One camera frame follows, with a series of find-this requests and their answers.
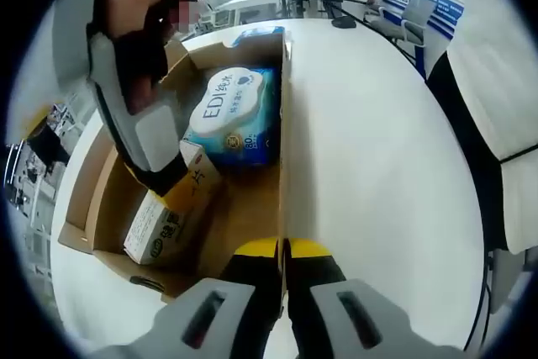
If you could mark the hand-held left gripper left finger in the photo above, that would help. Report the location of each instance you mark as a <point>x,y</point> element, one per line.
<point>214,313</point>

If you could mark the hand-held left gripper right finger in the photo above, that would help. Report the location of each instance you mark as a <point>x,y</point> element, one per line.
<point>349,317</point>

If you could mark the soft wet wipes pack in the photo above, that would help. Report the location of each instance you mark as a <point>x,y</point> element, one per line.
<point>227,111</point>

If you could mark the white green medicine box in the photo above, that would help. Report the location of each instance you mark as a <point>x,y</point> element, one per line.
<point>159,233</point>

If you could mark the brown cardboard shoe box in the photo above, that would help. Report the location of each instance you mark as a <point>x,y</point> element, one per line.
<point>248,207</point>

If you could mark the blue soft tissue pack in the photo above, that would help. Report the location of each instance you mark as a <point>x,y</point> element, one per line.
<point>260,34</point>

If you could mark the person's right hand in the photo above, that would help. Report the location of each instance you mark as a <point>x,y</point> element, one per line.
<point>126,6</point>

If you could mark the black oval stand base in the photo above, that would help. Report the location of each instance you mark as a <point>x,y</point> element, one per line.
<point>344,22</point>

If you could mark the grey office chair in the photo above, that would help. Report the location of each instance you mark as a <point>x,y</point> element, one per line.
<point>420,14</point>

